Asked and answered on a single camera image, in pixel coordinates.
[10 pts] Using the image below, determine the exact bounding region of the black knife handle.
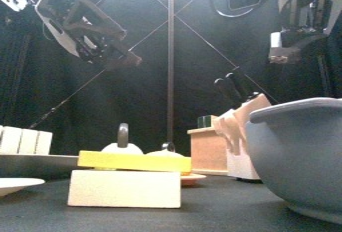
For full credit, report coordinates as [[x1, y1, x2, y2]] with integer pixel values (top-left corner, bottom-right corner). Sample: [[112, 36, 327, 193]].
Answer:
[[225, 71, 262, 102], [213, 77, 245, 110]]

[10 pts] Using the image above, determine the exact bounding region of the small wooden box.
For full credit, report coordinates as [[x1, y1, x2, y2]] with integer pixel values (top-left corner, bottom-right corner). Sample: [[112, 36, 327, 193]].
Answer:
[[186, 126, 230, 177]]

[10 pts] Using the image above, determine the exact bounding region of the yellow sponge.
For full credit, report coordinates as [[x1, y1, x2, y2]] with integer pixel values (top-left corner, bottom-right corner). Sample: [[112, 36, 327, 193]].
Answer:
[[76, 149, 194, 174]]

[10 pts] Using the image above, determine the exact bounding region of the white sliced toy bread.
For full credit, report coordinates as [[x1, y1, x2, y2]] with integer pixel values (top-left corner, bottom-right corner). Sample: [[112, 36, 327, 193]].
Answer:
[[0, 125, 55, 156]]

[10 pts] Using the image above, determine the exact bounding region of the white plate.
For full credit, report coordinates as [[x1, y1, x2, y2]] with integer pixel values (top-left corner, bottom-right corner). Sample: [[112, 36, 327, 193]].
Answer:
[[0, 177, 47, 198]]

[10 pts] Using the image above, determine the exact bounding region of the white domed lid grey handle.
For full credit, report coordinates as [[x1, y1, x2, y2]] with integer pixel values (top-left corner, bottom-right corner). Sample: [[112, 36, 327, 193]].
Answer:
[[100, 122, 146, 156]]

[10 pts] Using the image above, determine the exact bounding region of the vertical metal pole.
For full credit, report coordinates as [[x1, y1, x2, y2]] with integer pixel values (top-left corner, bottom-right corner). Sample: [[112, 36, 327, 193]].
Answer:
[[167, 0, 177, 144]]

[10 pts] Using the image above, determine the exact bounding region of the wooden knife block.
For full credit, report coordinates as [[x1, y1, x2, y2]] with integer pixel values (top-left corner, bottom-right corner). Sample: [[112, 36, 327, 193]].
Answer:
[[211, 92, 274, 181]]

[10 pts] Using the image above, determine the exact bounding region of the small orange plate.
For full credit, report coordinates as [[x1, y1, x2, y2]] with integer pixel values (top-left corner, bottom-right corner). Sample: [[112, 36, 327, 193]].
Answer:
[[179, 171, 209, 187]]

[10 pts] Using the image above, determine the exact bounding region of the large grey bowl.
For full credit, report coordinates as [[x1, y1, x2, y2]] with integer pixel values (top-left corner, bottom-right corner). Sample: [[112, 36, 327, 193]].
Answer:
[[243, 97, 342, 226]]

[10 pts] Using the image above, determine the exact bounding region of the small white domed lid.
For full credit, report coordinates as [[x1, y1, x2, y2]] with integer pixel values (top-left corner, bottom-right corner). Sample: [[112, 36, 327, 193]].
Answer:
[[146, 141, 186, 159]]

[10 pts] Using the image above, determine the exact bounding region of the white rectangular block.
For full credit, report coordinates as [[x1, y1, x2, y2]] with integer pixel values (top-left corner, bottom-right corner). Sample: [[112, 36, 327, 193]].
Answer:
[[67, 169, 183, 210]]

